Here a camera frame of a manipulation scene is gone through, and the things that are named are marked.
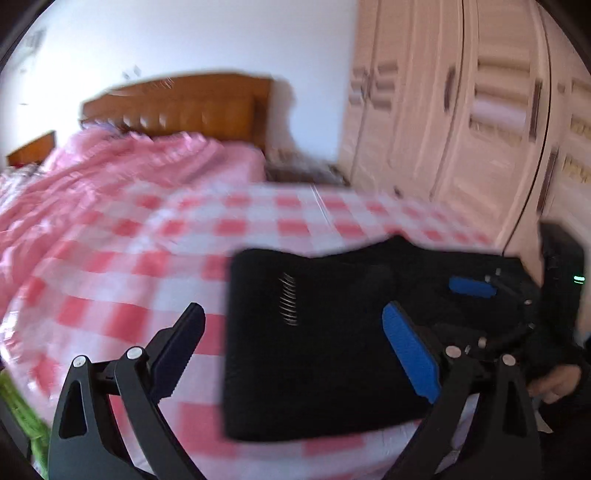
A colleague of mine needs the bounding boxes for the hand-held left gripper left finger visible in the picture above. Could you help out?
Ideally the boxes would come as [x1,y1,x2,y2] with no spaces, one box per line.
[47,302,207,480]

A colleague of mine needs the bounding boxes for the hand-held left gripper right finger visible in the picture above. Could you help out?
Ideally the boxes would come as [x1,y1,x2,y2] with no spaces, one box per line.
[381,301,541,480]

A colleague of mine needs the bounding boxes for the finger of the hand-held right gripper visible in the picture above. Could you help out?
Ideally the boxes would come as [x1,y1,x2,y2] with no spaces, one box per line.
[450,270,539,324]
[436,323,536,358]

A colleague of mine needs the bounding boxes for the black pants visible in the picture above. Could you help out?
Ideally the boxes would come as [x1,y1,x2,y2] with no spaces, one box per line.
[223,235,541,441]

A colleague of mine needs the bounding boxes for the person's right hand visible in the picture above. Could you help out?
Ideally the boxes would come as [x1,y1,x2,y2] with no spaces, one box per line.
[530,364,583,405]

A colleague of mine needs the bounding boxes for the pink white checked cloth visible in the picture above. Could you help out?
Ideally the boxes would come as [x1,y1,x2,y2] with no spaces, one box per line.
[0,182,509,480]

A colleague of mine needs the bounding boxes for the pale wooden wardrobe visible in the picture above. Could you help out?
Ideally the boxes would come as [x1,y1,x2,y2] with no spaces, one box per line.
[337,0,591,278]

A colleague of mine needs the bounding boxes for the green patterned cloth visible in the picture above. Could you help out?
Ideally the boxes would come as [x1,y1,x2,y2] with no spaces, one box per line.
[0,369,49,468]

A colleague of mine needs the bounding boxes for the pink quilt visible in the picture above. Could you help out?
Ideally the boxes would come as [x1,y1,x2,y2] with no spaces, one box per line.
[0,128,267,278]

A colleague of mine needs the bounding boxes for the nightstand with floral cover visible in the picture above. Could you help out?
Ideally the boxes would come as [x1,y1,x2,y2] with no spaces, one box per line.
[265,157,349,185]

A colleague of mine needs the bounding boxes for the purple floral pillow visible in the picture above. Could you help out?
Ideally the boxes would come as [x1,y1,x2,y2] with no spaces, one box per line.
[83,119,136,136]

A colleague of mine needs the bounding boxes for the wooden bed headboard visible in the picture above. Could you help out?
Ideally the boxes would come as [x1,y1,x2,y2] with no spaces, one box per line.
[79,74,273,153]

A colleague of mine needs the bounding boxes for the white air conditioner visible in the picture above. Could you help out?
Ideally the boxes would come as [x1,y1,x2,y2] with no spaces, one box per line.
[27,28,48,62]

